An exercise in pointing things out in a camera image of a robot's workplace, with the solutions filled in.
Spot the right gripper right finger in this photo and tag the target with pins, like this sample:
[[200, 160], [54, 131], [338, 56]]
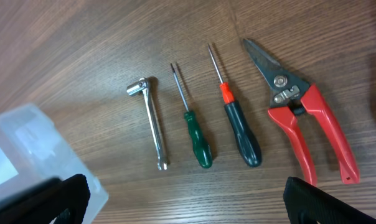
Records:
[[306, 203]]

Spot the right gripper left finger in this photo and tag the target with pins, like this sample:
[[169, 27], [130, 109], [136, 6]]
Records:
[[51, 201]]

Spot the clear plastic container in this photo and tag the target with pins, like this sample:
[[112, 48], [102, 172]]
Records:
[[32, 151]]

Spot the black red handled screwdriver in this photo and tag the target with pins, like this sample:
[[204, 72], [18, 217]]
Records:
[[246, 141]]

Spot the red handled cutters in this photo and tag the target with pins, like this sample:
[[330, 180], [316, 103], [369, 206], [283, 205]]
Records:
[[291, 96]]

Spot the green handled screwdriver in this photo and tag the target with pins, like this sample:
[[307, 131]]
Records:
[[201, 147]]

